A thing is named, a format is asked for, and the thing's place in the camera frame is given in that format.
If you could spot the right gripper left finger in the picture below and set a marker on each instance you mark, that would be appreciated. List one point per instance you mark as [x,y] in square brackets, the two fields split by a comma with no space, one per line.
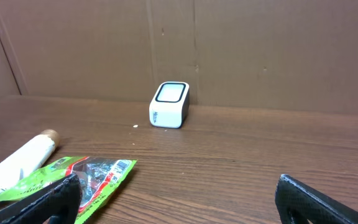
[56,203]

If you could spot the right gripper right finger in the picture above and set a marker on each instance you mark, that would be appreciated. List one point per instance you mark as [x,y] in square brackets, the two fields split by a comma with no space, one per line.
[297,202]

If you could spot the white barcode scanner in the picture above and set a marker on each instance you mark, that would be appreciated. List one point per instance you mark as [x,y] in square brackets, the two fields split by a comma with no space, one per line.
[170,105]

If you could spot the white tube with gold cap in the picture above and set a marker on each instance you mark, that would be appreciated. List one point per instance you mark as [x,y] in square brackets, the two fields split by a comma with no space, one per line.
[28,158]

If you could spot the green snack bag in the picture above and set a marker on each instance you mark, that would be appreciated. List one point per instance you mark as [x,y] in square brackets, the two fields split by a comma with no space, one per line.
[99,177]

